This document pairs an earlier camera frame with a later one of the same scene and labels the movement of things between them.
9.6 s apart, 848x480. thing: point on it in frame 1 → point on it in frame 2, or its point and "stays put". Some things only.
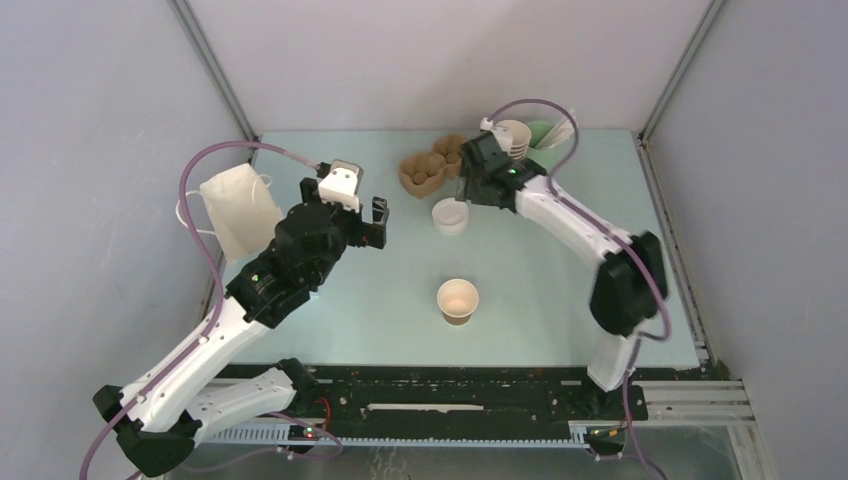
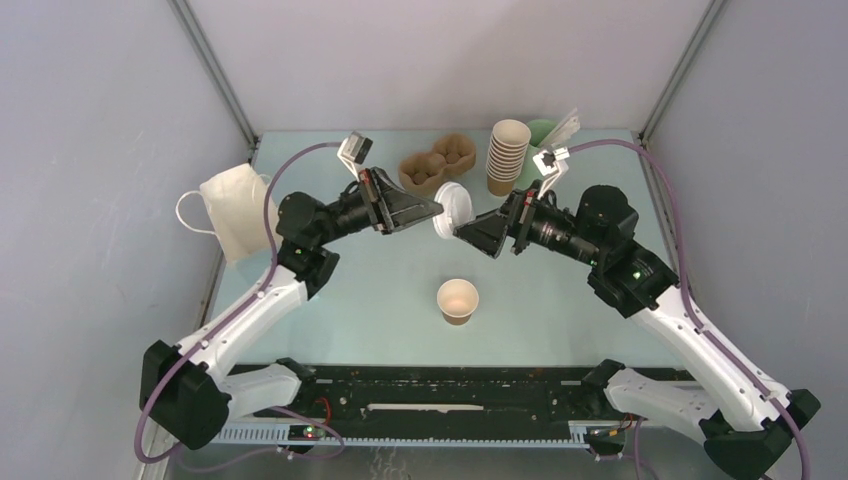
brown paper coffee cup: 457,300 stays put
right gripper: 465,188 → 489,231
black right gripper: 359,403 stays put
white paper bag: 242,211 stays put
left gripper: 366,233 → 389,208
